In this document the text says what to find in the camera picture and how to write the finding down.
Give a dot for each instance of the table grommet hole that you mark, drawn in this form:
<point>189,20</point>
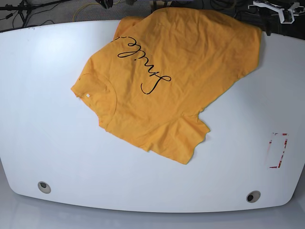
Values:
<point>253,196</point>
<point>44,187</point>

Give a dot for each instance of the right table grommet hole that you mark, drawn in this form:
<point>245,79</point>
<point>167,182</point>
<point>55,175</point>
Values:
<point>253,196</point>

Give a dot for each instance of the left table grommet hole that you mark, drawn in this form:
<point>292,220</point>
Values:
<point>44,187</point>

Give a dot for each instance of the red tape rectangle marking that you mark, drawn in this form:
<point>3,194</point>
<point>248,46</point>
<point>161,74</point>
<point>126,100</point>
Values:
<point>276,150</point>

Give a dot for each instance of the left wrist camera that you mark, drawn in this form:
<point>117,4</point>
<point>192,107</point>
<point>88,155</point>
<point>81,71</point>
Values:
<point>286,17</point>

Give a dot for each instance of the yellow T-shirt with script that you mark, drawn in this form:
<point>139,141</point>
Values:
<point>149,84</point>

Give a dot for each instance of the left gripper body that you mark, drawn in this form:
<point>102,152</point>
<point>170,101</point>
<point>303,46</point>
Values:
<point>280,4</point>

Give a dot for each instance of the black tripod stand legs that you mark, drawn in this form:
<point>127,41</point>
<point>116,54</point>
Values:
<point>24,10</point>

